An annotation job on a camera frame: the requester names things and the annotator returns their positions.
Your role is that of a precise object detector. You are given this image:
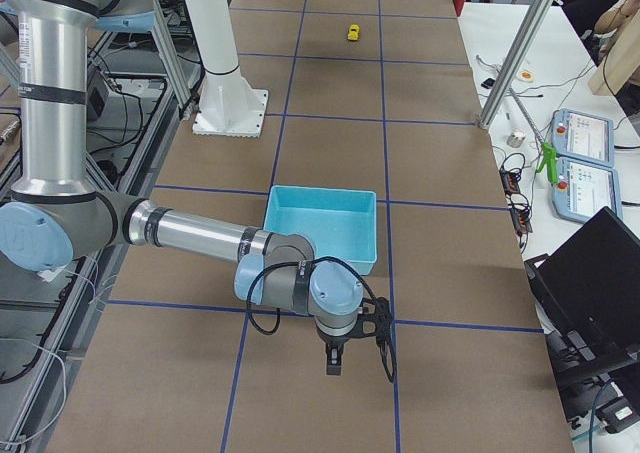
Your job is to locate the upper teach pendant tablet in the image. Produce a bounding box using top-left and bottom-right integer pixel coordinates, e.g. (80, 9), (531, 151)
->
(551, 109), (614, 167)

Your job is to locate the green handled reacher grabber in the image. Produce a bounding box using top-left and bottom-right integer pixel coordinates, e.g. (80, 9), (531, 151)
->
(507, 87), (559, 185)

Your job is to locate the light blue plastic bin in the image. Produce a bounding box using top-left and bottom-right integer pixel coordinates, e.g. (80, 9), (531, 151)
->
(263, 185), (377, 276)

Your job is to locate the aluminium frame post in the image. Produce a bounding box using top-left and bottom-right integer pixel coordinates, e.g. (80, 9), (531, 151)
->
(478, 0), (553, 130)

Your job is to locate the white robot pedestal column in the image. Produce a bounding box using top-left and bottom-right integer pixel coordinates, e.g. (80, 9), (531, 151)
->
(185, 0), (239, 95)

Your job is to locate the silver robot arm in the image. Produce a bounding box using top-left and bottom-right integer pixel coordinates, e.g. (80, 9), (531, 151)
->
(1, 0), (364, 375)

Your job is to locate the teach pendant tablet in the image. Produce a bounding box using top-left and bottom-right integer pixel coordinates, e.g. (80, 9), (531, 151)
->
(551, 109), (614, 167)
(552, 157), (623, 223)

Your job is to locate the black laptop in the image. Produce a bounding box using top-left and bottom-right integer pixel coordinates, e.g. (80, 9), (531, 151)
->
(526, 207), (639, 397)

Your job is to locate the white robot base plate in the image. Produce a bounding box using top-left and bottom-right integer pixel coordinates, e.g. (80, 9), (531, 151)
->
(192, 86), (269, 138)

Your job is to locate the small black device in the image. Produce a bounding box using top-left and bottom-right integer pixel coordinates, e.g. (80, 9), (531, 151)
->
(481, 78), (495, 89)

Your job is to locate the fried egg toy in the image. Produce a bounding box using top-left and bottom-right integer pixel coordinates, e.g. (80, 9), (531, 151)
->
(517, 70), (533, 83)

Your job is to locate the lower teach pendant tablet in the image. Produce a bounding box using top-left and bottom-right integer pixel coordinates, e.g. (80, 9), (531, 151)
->
(552, 157), (623, 223)

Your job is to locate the small metal cylinder weight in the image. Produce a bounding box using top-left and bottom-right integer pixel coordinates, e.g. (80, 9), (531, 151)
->
(506, 130), (526, 148)

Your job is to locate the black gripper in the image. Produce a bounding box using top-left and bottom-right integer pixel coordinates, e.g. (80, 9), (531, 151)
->
(324, 337), (348, 376)

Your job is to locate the yellow beetle toy car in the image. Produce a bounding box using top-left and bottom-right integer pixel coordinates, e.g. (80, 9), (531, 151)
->
(346, 23), (361, 42)

